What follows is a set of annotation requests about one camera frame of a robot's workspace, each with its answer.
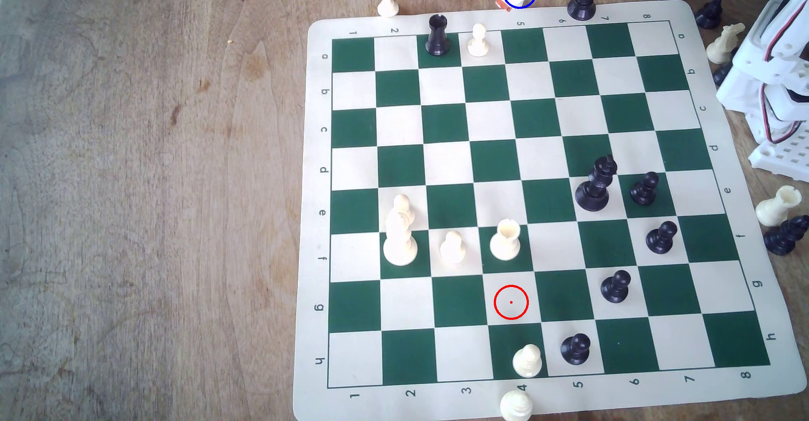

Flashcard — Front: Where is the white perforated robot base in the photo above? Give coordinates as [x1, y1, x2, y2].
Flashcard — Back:
[747, 131, 809, 185]

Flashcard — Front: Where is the white knight chess piece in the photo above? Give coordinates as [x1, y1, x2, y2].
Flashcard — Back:
[706, 23, 747, 65]

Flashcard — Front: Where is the black bishop chess piece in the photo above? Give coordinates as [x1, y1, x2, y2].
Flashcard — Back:
[694, 0, 731, 30]

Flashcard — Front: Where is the red and black servo cable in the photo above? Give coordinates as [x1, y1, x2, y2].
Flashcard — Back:
[760, 83, 802, 147]

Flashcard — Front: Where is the green and white chessboard mat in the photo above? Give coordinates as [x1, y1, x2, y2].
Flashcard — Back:
[292, 0, 809, 421]

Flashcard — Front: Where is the black rook chess piece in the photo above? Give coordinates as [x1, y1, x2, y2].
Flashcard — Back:
[425, 14, 451, 56]

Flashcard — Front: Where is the black king chess piece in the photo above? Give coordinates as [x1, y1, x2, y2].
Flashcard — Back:
[574, 154, 618, 212]

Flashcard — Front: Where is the white rook chess piece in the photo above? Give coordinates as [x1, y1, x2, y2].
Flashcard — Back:
[489, 219, 522, 262]
[755, 185, 803, 228]

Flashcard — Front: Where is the white bishop chess piece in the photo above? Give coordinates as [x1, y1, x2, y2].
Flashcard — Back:
[499, 389, 533, 421]

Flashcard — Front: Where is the white king chess piece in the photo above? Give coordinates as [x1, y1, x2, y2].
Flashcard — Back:
[383, 209, 419, 268]

